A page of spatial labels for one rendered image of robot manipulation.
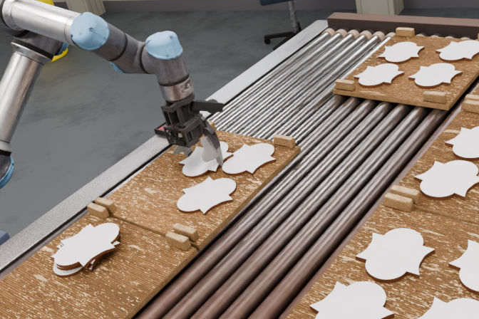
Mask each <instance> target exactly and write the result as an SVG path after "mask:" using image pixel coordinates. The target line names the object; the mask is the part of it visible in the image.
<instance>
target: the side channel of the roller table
mask: <svg viewBox="0 0 479 319"><path fill-rule="evenodd" d="M327 23H328V28H331V27H332V26H334V27H336V28H337V29H338V30H339V29H342V28H343V27H346V28H348V29H349V30H350V31H351V30H354V29H355V28H359V29H361V30H362V32H363V31H366V30H367V29H372V30H373V31H374V32H375V33H376V32H378V31H380V30H385V31H386V32H387V33H388V34H389V33H391V32H392V31H395V30H396V29H397V28H414V31H415V36H416V35H418V34H419V33H423V32H424V33H427V34H428V35H429V36H432V35H434V34H435V33H439V34H441V35H442V36H443V37H444V38H445V37H447V36H449V35H451V34H454V35H456V36H457V37H458V38H462V37H464V36H472V37H473V38H474V40H476V39H478V34H479V19H457V18H441V17H427V16H397V15H382V14H353V13H338V12H335V13H333V14H332V15H330V16H329V17H328V18H327Z"/></svg>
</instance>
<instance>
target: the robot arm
mask: <svg viewBox="0 0 479 319"><path fill-rule="evenodd" d="M0 28H1V29H2V30H3V31H5V32H7V33H8V34H10V35H12V36H13V37H14V38H13V40H12V42H11V45H12V47H13V50H14V52H13V54H12V57H11V59H10V61H9V64H8V65H7V68H6V70H5V72H4V75H3V77H2V79H1V82H0V189H1V188H2V187H4V186H5V185H6V183H7V182H8V181H9V180H10V178H11V176H12V174H13V171H14V166H13V165H14V160H13V158H12V157H11V156H10V155H11V153H12V148H11V146H10V141H11V138H12V136H13V134H14V132H15V129H16V127H17V125H18V123H19V120H20V118H21V116H22V114H23V111H24V109H25V107H26V104H27V102H28V100H29V98H30V95H31V93H32V91H33V89H34V86H35V84H36V81H37V80H38V77H39V75H40V73H41V70H42V68H43V65H44V64H45V63H48V62H51V61H52V60H53V57H54V56H59V55H61V54H62V53H63V51H65V50H66V49H67V48H68V45H69V44H70V45H72V46H76V47H79V48H82V49H84V50H87V51H90V52H92V53H94V54H96V55H98V56H100V57H102V58H104V59H106V60H107V61H110V64H111V65H112V66H113V68H114V69H115V70H116V71H118V72H121V73H127V74H133V73H140V74H156V77H157V79H158V83H159V86H160V89H161V92H162V94H163V98H164V99H165V103H164V104H162V105H161V109H162V112H163V115H164V118H165V121H166V124H165V125H163V129H164V131H165V135H166V138H167V140H168V144H170V143H172V144H173V145H177V147H176V148H175V149H174V150H173V154H174V155H177V154H179V153H181V152H184V154H185V157H186V158H188V157H189V156H190V155H191V154H192V149H191V147H192V146H193V145H196V144H197V143H198V142H199V138H201V137H202V135H203V134H204V137H202V138H201V139H200V142H201V145H202V146H203V148H204V151H203V153H202V159H203V160H204V161H205V162H209V161H211V160H213V159H216V160H217V162H218V164H219V165H220V166H221V167H222V166H223V158H222V150H221V147H220V141H219V139H218V137H217V134H216V132H215V130H214V129H213V128H212V126H211V125H210V124H209V122H208V121H206V118H205V117H204V116H203V115H202V113H200V111H207V112H209V113H216V112H219V113H221V112H222V111H223V106H224V104H223V103H220V102H218V101H216V100H215V99H209V100H194V99H195V94H194V91H193V86H192V81H191V79H190V74H189V72H188V69H187V65H186V62H185V58H184V55H183V52H182V46H181V45H180V42H179V40H178V38H177V35H176V34H175V33H174V32H172V31H163V32H158V33H155V34H153V35H151V36H149V37H148V38H147V40H146V42H139V41H137V40H135V39H134V38H132V37H131V36H129V35H128V34H126V33H124V32H122V31H121V30H119V29H118V28H116V27H114V26H112V25H111V24H109V23H108V22H106V21H105V20H104V19H102V18H101V17H99V16H96V15H94V14H92V13H89V12H85V13H83V14H79V13H76V12H73V11H69V10H66V9H62V8H59V7H56V6H52V5H49V4H45V3H42V2H40V1H38V0H0ZM166 130H168V132H169V135H170V139H169V138H168V134H167V132H166Z"/></svg>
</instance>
